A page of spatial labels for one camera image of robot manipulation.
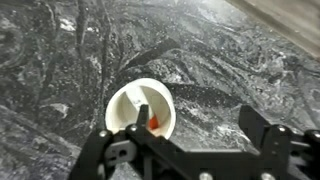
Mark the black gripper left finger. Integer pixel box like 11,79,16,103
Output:
67,111,187,180

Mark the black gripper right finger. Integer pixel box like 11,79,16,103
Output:
239,105,320,180

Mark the white ceramic mug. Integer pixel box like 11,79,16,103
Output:
105,78,177,139

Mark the white marker orange cap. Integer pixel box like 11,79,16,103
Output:
128,92,160,131

